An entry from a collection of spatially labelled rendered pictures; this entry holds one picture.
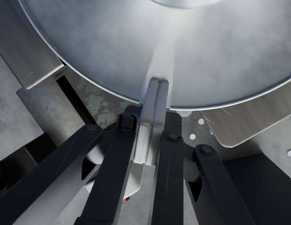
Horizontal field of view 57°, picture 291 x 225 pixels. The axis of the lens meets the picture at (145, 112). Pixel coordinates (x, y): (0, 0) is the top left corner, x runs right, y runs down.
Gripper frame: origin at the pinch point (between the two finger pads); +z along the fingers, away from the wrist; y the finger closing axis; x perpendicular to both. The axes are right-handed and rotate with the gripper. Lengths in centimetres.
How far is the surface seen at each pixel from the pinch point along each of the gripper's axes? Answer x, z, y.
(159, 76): 1.3, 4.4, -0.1
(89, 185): -21.5, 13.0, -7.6
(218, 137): -2.7, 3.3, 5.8
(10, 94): -43, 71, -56
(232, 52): 4.0, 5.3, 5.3
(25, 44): -0.7, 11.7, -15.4
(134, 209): -79, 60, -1
